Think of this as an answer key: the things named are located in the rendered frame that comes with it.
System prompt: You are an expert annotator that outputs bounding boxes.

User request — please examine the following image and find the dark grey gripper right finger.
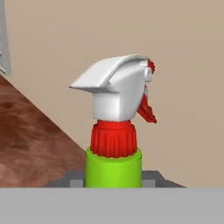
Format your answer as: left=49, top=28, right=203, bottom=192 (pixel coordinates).
left=141, top=170, right=186, bottom=188

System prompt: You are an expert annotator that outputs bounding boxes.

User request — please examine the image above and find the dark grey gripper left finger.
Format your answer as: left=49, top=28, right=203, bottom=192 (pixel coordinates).
left=43, top=170, right=86, bottom=188

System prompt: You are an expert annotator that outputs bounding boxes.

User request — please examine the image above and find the grey cabinet door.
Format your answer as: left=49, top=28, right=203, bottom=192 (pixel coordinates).
left=0, top=0, right=13, bottom=77

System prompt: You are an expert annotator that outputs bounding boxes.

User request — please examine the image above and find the green spray bottle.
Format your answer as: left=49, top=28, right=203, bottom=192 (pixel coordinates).
left=68, top=53, right=158, bottom=188

